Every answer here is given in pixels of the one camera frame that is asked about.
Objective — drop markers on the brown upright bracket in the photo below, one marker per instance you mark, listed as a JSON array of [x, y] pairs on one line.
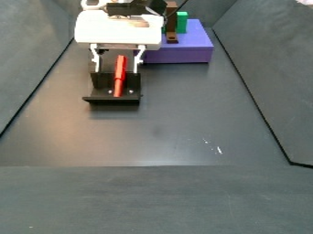
[[171, 37]]

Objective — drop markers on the purple block base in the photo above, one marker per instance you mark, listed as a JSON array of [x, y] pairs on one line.
[[192, 49]]

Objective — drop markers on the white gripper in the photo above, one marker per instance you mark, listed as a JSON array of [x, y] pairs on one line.
[[134, 32]]

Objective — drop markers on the green upright block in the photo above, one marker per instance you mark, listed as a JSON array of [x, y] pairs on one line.
[[180, 21]]

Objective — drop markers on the black angle bracket fixture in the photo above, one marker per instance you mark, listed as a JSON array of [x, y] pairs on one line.
[[112, 90]]

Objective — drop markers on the red cylindrical peg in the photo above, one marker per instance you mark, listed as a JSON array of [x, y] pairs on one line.
[[119, 75]]

